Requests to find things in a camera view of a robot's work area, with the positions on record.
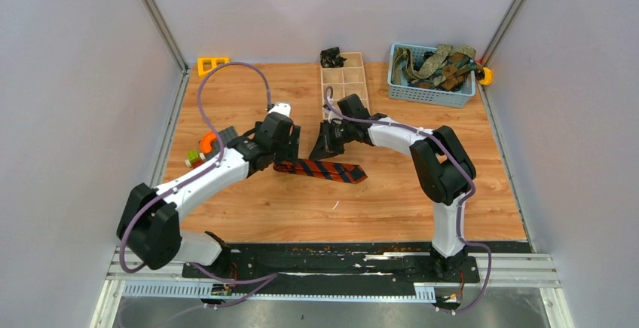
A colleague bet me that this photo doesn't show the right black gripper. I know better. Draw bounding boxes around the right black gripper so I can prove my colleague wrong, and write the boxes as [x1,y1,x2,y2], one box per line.
[309,120,354,161]

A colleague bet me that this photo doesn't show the orange navy striped tie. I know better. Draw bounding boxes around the orange navy striped tie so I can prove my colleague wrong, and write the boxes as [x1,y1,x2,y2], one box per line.
[273,159,368,184]

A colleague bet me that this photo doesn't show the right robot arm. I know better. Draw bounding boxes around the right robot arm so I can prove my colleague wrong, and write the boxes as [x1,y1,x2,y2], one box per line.
[309,113,476,281]

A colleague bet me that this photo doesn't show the grey building baseplate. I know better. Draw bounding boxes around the grey building baseplate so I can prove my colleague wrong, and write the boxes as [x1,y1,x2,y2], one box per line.
[218,126,238,146]

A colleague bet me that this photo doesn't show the wooden compartment box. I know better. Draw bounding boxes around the wooden compartment box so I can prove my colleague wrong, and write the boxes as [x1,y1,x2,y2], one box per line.
[320,52,371,111]

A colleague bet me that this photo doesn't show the orange curved block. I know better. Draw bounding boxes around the orange curved block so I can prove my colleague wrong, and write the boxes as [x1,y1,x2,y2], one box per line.
[199,131,217,154]

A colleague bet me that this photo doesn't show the rolled black tie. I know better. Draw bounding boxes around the rolled black tie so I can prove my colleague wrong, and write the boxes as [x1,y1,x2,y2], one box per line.
[319,47,347,69]

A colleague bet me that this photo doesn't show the green and red toy blocks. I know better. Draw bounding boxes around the green and red toy blocks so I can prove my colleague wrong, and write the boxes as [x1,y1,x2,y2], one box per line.
[185,150,206,168]

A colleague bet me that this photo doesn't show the blue plastic basket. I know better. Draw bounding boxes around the blue plastic basket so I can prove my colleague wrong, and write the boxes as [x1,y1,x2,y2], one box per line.
[387,43,477,108]

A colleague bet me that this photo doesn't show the brown teal patterned tie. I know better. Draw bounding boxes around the brown teal patterned tie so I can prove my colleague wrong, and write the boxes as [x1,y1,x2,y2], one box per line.
[408,47,476,92]

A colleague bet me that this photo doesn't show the olive patterned tie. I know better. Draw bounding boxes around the olive patterned tie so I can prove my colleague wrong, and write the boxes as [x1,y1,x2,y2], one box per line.
[390,44,482,91]

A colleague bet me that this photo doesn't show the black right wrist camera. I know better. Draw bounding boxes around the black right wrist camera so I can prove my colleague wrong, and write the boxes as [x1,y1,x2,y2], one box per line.
[337,93,371,119]

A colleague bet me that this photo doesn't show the yellow triangle bracket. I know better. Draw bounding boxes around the yellow triangle bracket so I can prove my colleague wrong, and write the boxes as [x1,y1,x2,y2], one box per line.
[197,57,230,78]

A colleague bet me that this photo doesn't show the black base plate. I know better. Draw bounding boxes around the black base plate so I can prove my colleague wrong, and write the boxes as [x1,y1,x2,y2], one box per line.
[206,241,480,297]

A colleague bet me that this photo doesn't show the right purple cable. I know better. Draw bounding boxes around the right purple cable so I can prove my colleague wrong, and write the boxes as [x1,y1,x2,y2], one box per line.
[323,85,493,315]

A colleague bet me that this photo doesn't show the yellow orange corner bracket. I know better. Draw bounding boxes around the yellow orange corner bracket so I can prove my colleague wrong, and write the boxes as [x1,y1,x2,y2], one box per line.
[475,60,494,86]

